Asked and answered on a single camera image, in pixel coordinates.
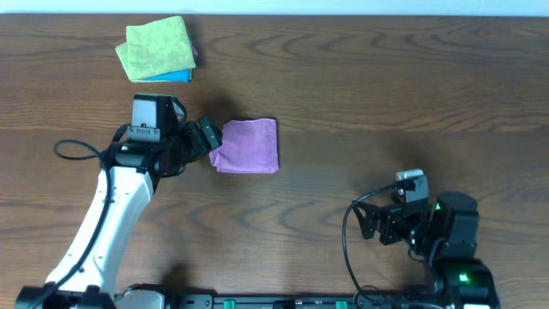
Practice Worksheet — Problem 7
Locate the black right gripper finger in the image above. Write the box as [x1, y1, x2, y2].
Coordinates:
[353, 201, 385, 215]
[354, 212, 380, 239]

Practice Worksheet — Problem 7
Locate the purple microfiber cloth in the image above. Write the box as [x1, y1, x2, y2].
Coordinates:
[209, 118, 280, 174]

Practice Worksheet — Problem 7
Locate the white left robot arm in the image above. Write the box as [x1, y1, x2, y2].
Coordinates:
[15, 94, 222, 308]

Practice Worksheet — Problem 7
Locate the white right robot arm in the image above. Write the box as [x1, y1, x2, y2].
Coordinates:
[348, 191, 501, 308]

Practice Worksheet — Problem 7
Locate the blue folded cloth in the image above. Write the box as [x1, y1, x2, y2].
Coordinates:
[131, 69, 192, 82]

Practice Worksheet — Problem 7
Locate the pink folded cloth under stack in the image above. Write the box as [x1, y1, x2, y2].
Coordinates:
[191, 45, 198, 59]

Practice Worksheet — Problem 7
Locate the green folded cloth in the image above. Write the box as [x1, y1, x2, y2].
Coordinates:
[115, 15, 196, 81]

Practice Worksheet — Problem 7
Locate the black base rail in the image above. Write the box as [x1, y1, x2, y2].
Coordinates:
[115, 284, 430, 309]

